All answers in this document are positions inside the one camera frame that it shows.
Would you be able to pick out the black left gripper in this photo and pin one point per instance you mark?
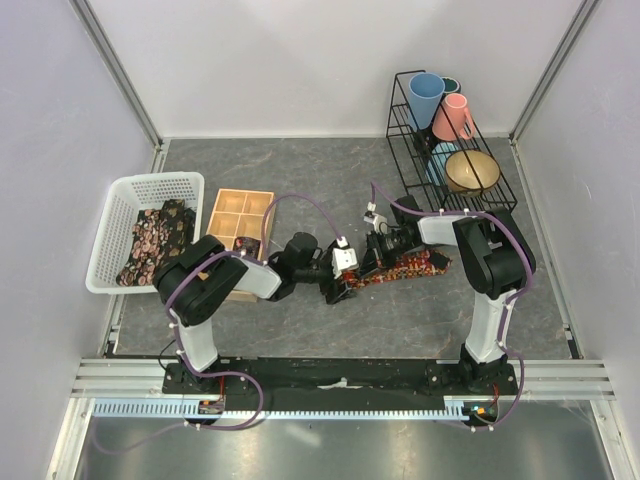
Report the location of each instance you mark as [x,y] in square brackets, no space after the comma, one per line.
[329,290]

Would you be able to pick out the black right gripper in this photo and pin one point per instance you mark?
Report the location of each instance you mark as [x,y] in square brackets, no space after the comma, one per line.
[374,253]

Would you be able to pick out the multicolour patchwork tie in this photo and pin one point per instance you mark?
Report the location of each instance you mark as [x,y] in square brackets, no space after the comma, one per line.
[412,265]

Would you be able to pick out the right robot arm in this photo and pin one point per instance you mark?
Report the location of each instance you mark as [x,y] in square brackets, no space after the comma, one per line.
[495,257]

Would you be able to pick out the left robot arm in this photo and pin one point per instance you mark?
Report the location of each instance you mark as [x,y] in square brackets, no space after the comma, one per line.
[197,282]

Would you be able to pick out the light blue cup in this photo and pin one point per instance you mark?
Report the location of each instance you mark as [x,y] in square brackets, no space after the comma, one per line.
[436,165]

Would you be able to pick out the wooden bowl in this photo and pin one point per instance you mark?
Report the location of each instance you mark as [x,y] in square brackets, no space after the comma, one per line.
[471,172]

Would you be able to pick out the wooden compartment box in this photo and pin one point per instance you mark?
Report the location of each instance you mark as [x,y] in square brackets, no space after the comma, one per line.
[242,213]

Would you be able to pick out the pink mug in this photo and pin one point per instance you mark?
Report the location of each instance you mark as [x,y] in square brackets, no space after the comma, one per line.
[453,120]

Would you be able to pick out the blue plastic cup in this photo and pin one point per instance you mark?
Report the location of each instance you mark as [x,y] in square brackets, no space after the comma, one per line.
[425,92]

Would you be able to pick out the black gold patterned tie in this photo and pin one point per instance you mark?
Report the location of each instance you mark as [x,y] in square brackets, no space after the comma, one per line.
[177,226]

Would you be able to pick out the dark green cup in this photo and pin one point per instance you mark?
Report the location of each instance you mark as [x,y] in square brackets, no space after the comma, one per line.
[451,85]

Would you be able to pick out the floral black pink tie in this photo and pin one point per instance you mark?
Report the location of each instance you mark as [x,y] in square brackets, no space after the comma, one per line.
[150,236]

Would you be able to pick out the white plastic basket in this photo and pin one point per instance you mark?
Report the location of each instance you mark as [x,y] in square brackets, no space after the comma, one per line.
[127,197]

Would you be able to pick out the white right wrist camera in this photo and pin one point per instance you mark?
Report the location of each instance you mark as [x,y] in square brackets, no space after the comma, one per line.
[377,221]

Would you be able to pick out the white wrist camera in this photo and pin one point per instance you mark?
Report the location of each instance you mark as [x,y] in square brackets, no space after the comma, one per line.
[377,221]
[343,260]

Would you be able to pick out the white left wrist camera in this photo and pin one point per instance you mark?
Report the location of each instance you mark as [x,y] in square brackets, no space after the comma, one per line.
[343,260]

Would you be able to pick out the black wire rack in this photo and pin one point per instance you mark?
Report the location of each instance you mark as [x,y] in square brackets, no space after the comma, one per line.
[411,152]

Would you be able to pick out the slotted cable duct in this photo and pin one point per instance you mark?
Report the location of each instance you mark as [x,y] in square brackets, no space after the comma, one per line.
[328,405]

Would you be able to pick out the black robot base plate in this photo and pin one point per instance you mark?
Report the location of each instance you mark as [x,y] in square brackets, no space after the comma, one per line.
[285,377]

